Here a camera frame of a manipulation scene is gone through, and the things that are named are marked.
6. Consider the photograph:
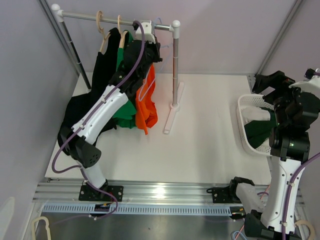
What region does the blue hanger on floor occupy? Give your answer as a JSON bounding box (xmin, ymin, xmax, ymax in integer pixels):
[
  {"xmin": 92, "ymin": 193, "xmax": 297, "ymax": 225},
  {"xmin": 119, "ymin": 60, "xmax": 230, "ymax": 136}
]
[{"xmin": 230, "ymin": 231, "xmax": 247, "ymax": 240}]

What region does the blue wire hanger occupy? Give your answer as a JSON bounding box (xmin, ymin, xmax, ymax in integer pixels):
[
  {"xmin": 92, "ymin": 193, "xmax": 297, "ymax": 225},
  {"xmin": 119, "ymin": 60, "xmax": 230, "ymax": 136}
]
[{"xmin": 138, "ymin": 17, "xmax": 176, "ymax": 102}]

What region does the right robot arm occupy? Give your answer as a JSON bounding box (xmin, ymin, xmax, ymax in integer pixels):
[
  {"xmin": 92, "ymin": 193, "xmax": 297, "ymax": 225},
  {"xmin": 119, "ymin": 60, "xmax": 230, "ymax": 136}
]
[{"xmin": 227, "ymin": 68, "xmax": 320, "ymax": 240}]

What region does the slotted cable duct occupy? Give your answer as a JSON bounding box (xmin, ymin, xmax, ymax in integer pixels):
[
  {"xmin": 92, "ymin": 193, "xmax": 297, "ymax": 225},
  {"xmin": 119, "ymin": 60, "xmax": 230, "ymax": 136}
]
[{"xmin": 42, "ymin": 203, "xmax": 245, "ymax": 217}]

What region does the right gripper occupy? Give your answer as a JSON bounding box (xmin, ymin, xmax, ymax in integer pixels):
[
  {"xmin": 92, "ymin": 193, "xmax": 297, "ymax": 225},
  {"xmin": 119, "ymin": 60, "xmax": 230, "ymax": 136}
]
[{"xmin": 253, "ymin": 71, "xmax": 314, "ymax": 128}]

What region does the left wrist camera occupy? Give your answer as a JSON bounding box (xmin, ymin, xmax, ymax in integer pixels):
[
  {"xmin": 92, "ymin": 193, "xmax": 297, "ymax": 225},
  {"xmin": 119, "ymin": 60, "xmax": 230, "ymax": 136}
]
[{"xmin": 135, "ymin": 20, "xmax": 156, "ymax": 44}]

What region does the orange t shirt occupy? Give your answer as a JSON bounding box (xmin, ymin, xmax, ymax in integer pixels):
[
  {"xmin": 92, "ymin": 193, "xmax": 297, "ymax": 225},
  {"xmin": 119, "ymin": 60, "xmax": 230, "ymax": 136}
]
[{"xmin": 135, "ymin": 65, "xmax": 158, "ymax": 135}]

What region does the beige hanger with green shirt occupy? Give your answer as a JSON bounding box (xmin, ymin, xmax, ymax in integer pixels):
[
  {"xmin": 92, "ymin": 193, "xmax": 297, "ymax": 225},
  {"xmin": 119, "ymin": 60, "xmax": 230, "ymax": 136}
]
[{"xmin": 117, "ymin": 14, "xmax": 128, "ymax": 49}]

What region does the black t shirt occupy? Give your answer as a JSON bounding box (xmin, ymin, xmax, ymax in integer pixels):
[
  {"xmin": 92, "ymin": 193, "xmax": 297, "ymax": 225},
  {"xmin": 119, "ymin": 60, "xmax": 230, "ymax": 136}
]
[{"xmin": 57, "ymin": 27, "xmax": 122, "ymax": 156}]

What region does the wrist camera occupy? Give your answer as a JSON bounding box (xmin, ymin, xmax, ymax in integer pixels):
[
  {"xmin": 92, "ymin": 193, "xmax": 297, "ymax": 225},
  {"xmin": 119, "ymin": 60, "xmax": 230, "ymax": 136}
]
[
  {"xmin": 135, "ymin": 20, "xmax": 156, "ymax": 44},
  {"xmin": 289, "ymin": 68, "xmax": 320, "ymax": 93}
]

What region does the white and dark green shirt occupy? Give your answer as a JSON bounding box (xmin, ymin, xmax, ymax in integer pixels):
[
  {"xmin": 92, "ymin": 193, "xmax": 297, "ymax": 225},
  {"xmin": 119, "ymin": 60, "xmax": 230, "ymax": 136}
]
[{"xmin": 241, "ymin": 106, "xmax": 277, "ymax": 149}]

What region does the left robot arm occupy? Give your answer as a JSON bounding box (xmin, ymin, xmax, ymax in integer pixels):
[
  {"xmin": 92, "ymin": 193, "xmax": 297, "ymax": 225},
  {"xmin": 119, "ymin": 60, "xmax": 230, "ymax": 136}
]
[{"xmin": 58, "ymin": 39, "xmax": 162, "ymax": 201}]

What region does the white plastic basket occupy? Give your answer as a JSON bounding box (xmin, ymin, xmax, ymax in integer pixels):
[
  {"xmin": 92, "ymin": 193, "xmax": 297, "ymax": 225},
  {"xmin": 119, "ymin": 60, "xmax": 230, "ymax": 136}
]
[{"xmin": 236, "ymin": 94, "xmax": 277, "ymax": 157}]

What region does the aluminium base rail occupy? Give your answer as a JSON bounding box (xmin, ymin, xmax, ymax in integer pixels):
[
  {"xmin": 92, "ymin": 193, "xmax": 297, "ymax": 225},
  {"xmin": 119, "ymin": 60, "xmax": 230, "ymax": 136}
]
[{"xmin": 32, "ymin": 177, "xmax": 303, "ymax": 208}]

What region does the beige hanger with black shirt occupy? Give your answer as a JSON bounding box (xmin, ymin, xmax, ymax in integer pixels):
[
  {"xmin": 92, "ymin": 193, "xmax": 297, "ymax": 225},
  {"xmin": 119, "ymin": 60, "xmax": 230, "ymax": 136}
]
[{"xmin": 95, "ymin": 10, "xmax": 111, "ymax": 53}]

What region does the bright green t shirt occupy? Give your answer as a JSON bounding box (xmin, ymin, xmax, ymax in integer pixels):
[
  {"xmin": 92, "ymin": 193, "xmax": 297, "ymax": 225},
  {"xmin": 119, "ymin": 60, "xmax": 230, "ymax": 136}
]
[{"xmin": 112, "ymin": 30, "xmax": 137, "ymax": 129}]

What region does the beige hanger on floor left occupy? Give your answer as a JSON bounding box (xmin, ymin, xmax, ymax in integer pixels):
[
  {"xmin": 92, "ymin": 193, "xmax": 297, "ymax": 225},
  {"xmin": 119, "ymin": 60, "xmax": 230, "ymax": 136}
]
[{"xmin": 30, "ymin": 216, "xmax": 53, "ymax": 240}]

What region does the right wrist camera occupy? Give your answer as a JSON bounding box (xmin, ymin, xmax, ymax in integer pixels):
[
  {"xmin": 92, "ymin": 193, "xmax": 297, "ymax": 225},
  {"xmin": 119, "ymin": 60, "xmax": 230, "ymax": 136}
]
[{"xmin": 289, "ymin": 68, "xmax": 320, "ymax": 93}]

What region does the beige hanger on floor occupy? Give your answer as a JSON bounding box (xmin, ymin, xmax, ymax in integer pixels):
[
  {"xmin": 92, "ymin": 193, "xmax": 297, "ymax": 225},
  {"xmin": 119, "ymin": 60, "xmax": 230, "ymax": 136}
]
[
  {"xmin": 30, "ymin": 216, "xmax": 53, "ymax": 240},
  {"xmin": 294, "ymin": 219, "xmax": 316, "ymax": 240}
]

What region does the beige hanger on floor right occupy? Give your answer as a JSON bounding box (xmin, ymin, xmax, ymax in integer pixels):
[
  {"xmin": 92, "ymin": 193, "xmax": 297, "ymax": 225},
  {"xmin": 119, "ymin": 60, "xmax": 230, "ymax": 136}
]
[{"xmin": 294, "ymin": 219, "xmax": 316, "ymax": 240}]

